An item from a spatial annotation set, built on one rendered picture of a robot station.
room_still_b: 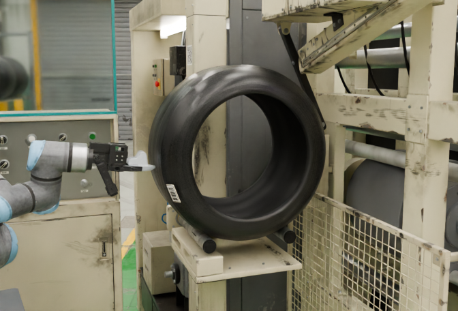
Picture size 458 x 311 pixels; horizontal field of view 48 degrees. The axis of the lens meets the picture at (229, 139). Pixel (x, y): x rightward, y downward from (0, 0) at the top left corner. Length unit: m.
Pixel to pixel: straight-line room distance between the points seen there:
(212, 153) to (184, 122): 0.46
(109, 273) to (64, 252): 0.21
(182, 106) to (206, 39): 0.45
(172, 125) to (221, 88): 0.19
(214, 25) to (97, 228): 0.99
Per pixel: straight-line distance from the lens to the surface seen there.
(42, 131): 2.24
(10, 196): 1.55
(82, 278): 2.34
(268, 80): 1.60
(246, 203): 1.93
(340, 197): 2.17
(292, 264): 1.78
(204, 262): 1.65
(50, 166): 1.57
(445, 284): 1.44
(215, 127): 1.95
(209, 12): 1.94
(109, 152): 1.60
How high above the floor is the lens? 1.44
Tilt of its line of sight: 7 degrees down
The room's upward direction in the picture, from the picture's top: straight up
